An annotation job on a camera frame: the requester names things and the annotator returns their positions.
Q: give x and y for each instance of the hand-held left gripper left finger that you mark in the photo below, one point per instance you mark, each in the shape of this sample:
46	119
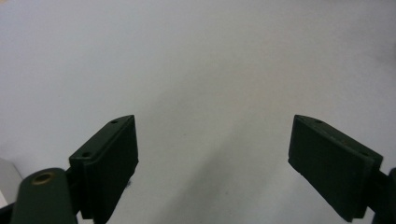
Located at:
106	165

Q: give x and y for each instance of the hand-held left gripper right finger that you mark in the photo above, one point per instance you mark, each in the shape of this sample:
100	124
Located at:
333	168

